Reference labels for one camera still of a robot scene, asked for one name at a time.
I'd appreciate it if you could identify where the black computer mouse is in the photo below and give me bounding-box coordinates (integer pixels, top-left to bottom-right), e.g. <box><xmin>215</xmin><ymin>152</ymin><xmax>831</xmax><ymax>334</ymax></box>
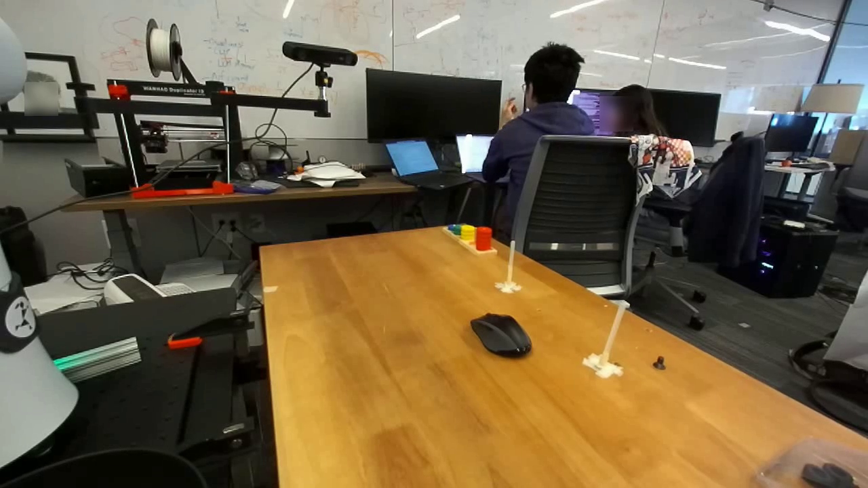
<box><xmin>469</xmin><ymin>312</ymin><xmax>536</xmax><ymax>359</ymax></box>

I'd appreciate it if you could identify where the open laptop with blue screen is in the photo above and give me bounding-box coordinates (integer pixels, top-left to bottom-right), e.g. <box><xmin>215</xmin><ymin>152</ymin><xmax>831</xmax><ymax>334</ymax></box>
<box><xmin>384</xmin><ymin>136</ymin><xmax>475</xmax><ymax>191</ymax></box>

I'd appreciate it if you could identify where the open laptop with white screen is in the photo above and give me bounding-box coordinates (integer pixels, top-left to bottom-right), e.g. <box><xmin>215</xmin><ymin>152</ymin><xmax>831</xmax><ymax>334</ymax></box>
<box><xmin>454</xmin><ymin>132</ymin><xmax>499</xmax><ymax>179</ymax></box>

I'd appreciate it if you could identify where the stack of white papers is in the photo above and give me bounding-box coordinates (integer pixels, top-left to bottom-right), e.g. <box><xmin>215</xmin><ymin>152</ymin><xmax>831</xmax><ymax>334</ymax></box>
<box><xmin>285</xmin><ymin>159</ymin><xmax>370</xmax><ymax>191</ymax></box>

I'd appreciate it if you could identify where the large black monitor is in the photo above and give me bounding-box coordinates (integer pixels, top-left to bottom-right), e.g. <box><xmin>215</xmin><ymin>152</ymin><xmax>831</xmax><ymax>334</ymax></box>
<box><xmin>363</xmin><ymin>68</ymin><xmax>506</xmax><ymax>147</ymax></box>

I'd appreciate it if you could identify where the person in blue hoodie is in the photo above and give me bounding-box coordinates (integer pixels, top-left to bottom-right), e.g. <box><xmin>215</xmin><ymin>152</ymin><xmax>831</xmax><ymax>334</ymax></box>
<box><xmin>481</xmin><ymin>39</ymin><xmax>599</xmax><ymax>244</ymax></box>

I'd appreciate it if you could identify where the grey mesh office chair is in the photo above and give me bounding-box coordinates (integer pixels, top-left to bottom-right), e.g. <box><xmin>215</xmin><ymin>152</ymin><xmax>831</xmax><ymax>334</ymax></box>
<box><xmin>508</xmin><ymin>132</ymin><xmax>708</xmax><ymax>334</ymax></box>

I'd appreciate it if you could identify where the wooden side desk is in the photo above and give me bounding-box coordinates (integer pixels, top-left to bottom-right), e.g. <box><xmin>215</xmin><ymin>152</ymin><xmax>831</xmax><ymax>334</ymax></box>
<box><xmin>65</xmin><ymin>171</ymin><xmax>420</xmax><ymax>277</ymax></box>

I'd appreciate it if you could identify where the monitor with purple screen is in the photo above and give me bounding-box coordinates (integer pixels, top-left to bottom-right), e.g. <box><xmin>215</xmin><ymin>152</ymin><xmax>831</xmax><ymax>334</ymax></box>
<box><xmin>567</xmin><ymin>86</ymin><xmax>618</xmax><ymax>137</ymax></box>

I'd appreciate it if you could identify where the person with long dark hair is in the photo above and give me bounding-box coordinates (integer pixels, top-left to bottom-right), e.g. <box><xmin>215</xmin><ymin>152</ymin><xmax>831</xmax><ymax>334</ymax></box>
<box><xmin>609</xmin><ymin>80</ymin><xmax>673</xmax><ymax>141</ymax></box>

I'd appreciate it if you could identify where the black wide monitor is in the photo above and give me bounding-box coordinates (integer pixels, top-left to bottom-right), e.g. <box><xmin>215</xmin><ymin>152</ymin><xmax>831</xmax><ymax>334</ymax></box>
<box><xmin>648</xmin><ymin>86</ymin><xmax>725</xmax><ymax>148</ymax></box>

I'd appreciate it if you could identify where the black and orange 3D printer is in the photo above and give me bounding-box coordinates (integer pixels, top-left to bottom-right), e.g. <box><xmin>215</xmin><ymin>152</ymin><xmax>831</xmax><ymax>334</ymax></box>
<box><xmin>65</xmin><ymin>76</ymin><xmax>333</xmax><ymax>201</ymax></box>

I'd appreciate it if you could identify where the black office chair with jacket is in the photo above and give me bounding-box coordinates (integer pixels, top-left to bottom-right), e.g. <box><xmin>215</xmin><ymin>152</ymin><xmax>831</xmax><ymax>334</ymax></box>
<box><xmin>689</xmin><ymin>129</ymin><xmax>773</xmax><ymax>277</ymax></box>

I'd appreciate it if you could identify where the white filament spool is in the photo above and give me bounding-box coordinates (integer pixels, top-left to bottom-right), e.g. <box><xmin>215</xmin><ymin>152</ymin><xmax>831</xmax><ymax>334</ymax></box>
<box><xmin>144</xmin><ymin>16</ymin><xmax>187</xmax><ymax>84</ymax></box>

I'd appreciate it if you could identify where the black computer tower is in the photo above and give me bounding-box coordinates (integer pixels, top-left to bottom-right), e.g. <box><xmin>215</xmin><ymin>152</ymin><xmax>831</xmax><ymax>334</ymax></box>
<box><xmin>751</xmin><ymin>213</ymin><xmax>842</xmax><ymax>300</ymax></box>

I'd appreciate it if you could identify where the small distant monitor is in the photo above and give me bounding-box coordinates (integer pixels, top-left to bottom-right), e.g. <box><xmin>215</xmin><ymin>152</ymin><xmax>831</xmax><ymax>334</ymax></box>
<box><xmin>763</xmin><ymin>110</ymin><xmax>823</xmax><ymax>157</ymax></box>

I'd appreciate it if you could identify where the framed portrait picture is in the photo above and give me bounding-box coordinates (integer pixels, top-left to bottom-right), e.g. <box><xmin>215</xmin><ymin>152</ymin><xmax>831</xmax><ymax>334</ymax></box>
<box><xmin>5</xmin><ymin>50</ymin><xmax>84</xmax><ymax>117</ymax></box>

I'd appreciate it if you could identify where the clear plastic container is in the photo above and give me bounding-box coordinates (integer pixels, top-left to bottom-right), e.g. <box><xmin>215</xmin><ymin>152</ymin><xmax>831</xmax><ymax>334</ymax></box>
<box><xmin>751</xmin><ymin>438</ymin><xmax>868</xmax><ymax>488</ymax></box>

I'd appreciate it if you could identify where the beige lamp shade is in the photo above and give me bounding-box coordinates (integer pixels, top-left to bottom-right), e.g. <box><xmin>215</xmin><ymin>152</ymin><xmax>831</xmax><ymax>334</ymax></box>
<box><xmin>801</xmin><ymin>80</ymin><xmax>868</xmax><ymax>119</ymax></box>

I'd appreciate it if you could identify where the black bar camera on stand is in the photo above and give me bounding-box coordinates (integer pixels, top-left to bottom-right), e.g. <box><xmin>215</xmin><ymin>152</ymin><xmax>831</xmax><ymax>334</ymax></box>
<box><xmin>279</xmin><ymin>37</ymin><xmax>361</xmax><ymax>103</ymax></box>

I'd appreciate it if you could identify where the orange handled clamp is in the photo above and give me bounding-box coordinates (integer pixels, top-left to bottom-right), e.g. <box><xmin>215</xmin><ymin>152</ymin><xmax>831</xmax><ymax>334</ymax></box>
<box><xmin>163</xmin><ymin>330</ymin><xmax>210</xmax><ymax>354</ymax></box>

